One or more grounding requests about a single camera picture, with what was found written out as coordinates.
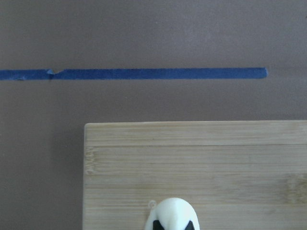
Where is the wooden cutting board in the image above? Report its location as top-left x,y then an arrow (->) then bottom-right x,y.
83,120 -> 307,230

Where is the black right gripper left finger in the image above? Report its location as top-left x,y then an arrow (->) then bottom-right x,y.
153,220 -> 164,230

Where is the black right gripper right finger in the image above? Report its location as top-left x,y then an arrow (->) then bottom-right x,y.
185,220 -> 195,230

